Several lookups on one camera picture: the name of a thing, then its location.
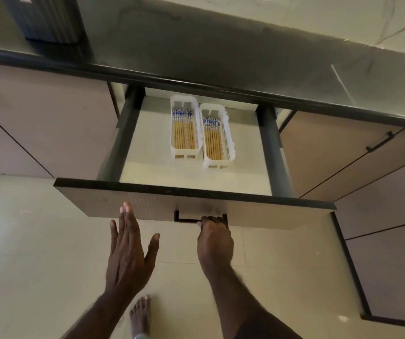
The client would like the person's left hand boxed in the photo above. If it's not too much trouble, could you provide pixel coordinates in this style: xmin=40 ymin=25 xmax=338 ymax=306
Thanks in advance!
xmin=105 ymin=202 xmax=161 ymax=298

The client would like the white plastic cutlery basket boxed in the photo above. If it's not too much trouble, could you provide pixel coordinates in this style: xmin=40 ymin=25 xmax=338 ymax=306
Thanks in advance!
xmin=200 ymin=103 xmax=237 ymax=170
xmin=170 ymin=95 xmax=203 ymax=161

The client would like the person's left forearm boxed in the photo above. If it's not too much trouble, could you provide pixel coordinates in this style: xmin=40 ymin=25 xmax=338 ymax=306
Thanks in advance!
xmin=61 ymin=289 xmax=144 ymax=339

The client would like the dark grey ribbed appliance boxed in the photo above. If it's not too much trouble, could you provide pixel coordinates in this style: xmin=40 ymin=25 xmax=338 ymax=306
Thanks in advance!
xmin=3 ymin=0 xmax=85 ymax=45

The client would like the black cabinet handle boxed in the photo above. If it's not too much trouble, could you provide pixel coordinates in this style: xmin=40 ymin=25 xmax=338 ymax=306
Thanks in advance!
xmin=366 ymin=131 xmax=396 ymax=153

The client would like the beige kitchen drawer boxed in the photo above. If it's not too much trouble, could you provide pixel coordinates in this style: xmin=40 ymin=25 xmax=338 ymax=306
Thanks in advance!
xmin=54 ymin=85 xmax=337 ymax=230

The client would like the person's right forearm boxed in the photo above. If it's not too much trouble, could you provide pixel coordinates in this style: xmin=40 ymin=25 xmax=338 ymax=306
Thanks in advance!
xmin=201 ymin=265 xmax=303 ymax=339

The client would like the black drawer handle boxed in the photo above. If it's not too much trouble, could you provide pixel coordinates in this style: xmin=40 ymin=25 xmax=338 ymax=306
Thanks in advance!
xmin=174 ymin=210 xmax=228 ymax=227

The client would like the person's bare foot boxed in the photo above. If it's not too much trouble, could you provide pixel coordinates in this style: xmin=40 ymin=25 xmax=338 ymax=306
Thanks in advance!
xmin=129 ymin=295 xmax=151 ymax=339

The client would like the bundle of wooden chopsticks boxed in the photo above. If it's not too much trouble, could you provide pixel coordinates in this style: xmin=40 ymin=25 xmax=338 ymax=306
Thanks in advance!
xmin=172 ymin=108 xmax=197 ymax=150
xmin=202 ymin=116 xmax=224 ymax=161

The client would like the person's right hand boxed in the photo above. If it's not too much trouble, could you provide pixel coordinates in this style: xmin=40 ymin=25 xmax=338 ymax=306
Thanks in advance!
xmin=197 ymin=215 xmax=235 ymax=276

